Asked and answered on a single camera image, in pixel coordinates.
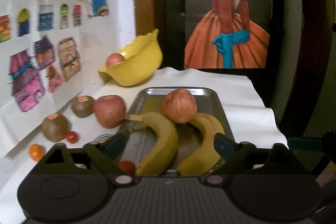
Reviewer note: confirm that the red apple beside tray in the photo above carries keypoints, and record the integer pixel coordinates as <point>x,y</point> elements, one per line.
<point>109,110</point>

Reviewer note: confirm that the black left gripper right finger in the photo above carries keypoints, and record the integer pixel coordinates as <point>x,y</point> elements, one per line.
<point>238,159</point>

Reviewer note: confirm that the brown kiwi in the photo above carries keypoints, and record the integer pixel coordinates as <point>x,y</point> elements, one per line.
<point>82,106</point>
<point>55,126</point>

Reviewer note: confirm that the apple inside yellow bowl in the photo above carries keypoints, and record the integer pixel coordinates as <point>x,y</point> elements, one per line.
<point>114,58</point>

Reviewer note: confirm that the small orange tangerine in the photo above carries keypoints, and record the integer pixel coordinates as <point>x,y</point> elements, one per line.
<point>36,152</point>

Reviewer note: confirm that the large yellow banana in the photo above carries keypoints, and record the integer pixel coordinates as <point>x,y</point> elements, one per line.
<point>165,148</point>

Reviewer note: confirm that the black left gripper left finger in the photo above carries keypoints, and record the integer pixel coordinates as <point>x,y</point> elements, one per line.
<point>103,155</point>

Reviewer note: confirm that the red cherry tomato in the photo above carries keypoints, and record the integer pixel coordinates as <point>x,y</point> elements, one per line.
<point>72,137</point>
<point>127,166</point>

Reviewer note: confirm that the far brown kiwi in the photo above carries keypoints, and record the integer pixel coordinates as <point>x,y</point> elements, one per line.
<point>82,106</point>

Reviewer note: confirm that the houses drawing paper sheet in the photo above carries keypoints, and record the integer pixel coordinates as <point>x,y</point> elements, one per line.
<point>50,51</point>

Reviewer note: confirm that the near brown kiwi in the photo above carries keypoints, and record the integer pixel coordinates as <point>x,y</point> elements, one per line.
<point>55,126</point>

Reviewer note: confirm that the large red apple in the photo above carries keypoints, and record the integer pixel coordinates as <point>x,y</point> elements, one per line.
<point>179,106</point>

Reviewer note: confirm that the yellow plastic bowl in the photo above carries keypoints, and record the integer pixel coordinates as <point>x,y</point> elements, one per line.
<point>142,58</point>

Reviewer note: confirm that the white printed tablecloth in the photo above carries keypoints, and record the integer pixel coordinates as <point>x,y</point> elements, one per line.
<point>247,116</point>

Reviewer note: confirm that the orange dress lady poster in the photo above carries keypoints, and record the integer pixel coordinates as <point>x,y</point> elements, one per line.
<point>226,38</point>

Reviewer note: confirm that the silver metal tray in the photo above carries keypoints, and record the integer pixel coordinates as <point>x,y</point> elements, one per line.
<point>142,138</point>

